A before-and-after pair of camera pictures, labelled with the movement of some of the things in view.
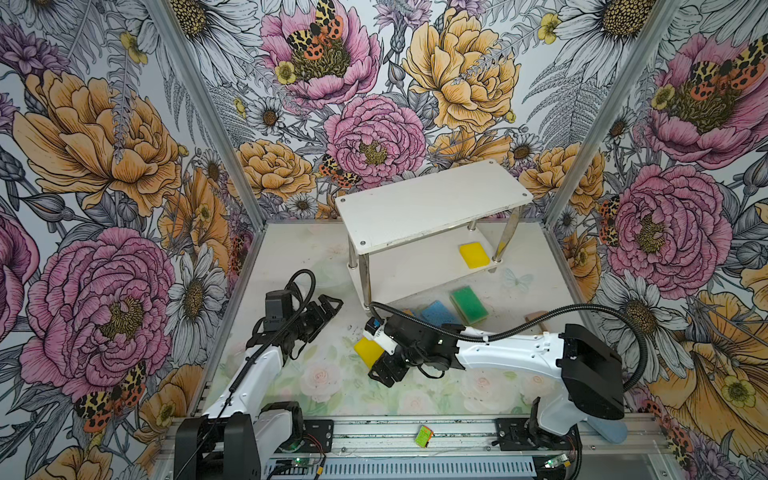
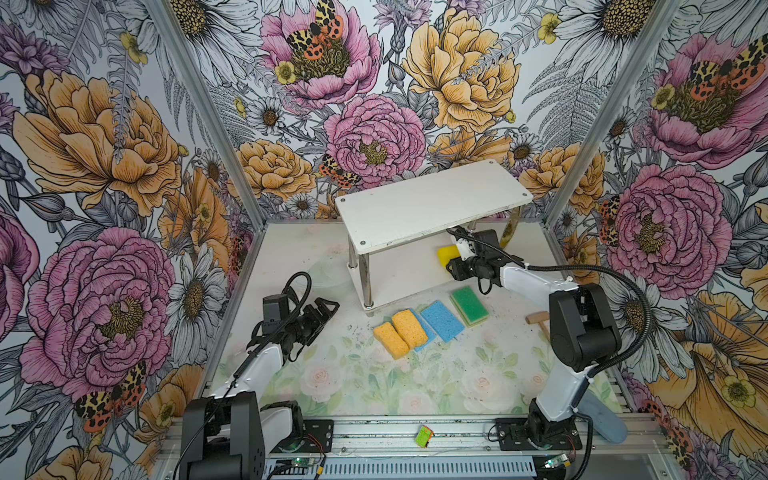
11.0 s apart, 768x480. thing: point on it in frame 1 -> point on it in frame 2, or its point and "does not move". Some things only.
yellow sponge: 369,350 -> 448,253
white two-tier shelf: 418,235 does not move
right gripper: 398,372 -> 458,269
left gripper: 321,319 does not move
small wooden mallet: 535,315 does not move
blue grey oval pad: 616,430 does not move
